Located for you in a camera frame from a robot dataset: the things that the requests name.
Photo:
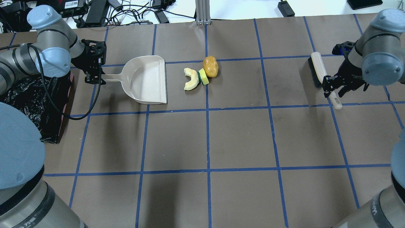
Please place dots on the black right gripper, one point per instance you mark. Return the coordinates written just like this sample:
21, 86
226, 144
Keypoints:
350, 74

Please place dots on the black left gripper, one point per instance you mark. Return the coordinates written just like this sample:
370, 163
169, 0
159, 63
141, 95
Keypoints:
86, 61

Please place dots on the black power brick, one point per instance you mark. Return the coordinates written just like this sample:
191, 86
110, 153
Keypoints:
285, 9

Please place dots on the beige plastic dustpan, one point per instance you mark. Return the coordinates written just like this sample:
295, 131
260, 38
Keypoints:
143, 79

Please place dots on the aluminium frame post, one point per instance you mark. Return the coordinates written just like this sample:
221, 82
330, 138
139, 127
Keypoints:
203, 12

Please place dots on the yellow potato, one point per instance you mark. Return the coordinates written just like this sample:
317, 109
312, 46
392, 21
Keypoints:
210, 66

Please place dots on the beige hand brush black bristles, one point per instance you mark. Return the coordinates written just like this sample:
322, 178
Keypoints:
318, 71

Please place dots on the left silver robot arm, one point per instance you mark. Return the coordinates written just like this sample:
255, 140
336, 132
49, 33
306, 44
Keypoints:
27, 201

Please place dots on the bin with black bag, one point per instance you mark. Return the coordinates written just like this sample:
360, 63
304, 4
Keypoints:
39, 100

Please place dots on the yellow green sponge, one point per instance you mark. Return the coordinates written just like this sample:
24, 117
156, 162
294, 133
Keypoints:
203, 77

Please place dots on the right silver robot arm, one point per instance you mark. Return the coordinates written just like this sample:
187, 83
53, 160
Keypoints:
377, 59

